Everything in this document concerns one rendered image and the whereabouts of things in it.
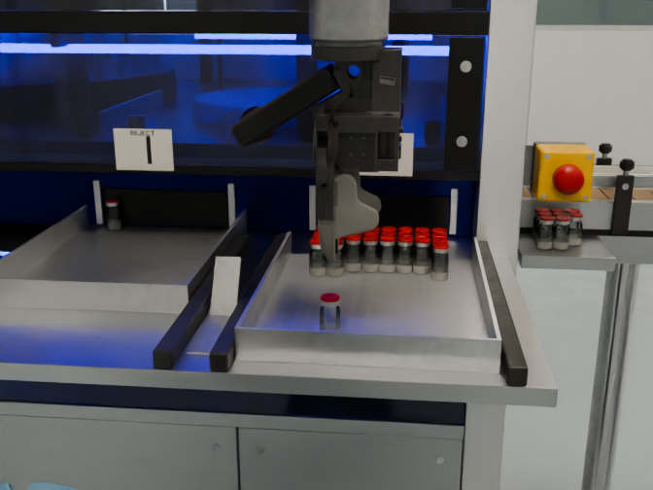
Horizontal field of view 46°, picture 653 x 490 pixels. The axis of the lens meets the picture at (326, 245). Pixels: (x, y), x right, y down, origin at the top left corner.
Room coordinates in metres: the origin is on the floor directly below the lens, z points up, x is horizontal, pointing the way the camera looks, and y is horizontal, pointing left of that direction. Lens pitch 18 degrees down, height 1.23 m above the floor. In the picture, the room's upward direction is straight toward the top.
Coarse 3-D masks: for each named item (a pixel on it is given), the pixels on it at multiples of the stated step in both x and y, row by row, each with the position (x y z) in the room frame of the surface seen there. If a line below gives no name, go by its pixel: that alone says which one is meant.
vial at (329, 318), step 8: (328, 304) 0.75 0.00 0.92; (336, 304) 0.75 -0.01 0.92; (320, 312) 0.76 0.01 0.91; (328, 312) 0.75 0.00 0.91; (336, 312) 0.75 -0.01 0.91; (320, 320) 0.76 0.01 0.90; (328, 320) 0.75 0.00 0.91; (336, 320) 0.75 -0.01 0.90; (320, 328) 0.76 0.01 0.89; (328, 328) 0.75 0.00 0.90; (336, 328) 0.75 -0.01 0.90
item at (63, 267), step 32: (64, 224) 1.10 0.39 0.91; (32, 256) 1.00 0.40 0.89; (64, 256) 1.03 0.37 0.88; (96, 256) 1.03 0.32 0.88; (128, 256) 1.03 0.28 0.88; (160, 256) 1.03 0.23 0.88; (192, 256) 1.03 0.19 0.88; (0, 288) 0.85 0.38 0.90; (32, 288) 0.85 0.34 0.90; (64, 288) 0.84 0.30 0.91; (96, 288) 0.84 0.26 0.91; (128, 288) 0.83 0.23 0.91; (160, 288) 0.83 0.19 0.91; (192, 288) 0.85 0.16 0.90
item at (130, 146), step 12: (120, 132) 1.10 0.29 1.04; (132, 132) 1.10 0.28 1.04; (144, 132) 1.10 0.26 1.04; (156, 132) 1.10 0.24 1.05; (168, 132) 1.09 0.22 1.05; (120, 144) 1.10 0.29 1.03; (132, 144) 1.10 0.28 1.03; (144, 144) 1.10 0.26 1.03; (156, 144) 1.10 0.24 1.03; (168, 144) 1.09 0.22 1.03; (120, 156) 1.10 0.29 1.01; (132, 156) 1.10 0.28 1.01; (144, 156) 1.10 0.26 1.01; (156, 156) 1.10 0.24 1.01; (168, 156) 1.09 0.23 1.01; (120, 168) 1.10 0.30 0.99; (132, 168) 1.10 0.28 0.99; (144, 168) 1.10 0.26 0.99; (156, 168) 1.10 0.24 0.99; (168, 168) 1.09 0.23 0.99
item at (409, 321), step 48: (288, 240) 1.02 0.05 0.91; (288, 288) 0.91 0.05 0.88; (336, 288) 0.91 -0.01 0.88; (384, 288) 0.91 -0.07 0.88; (432, 288) 0.91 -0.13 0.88; (480, 288) 0.88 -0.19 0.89; (240, 336) 0.71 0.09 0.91; (288, 336) 0.70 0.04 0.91; (336, 336) 0.70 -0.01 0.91; (384, 336) 0.69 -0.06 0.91; (432, 336) 0.69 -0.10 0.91; (480, 336) 0.76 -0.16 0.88
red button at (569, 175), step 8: (560, 168) 1.02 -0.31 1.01; (568, 168) 1.01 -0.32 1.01; (576, 168) 1.01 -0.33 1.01; (560, 176) 1.01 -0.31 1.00; (568, 176) 1.00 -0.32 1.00; (576, 176) 1.00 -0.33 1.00; (560, 184) 1.01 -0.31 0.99; (568, 184) 1.00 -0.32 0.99; (576, 184) 1.00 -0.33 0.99; (568, 192) 1.01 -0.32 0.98
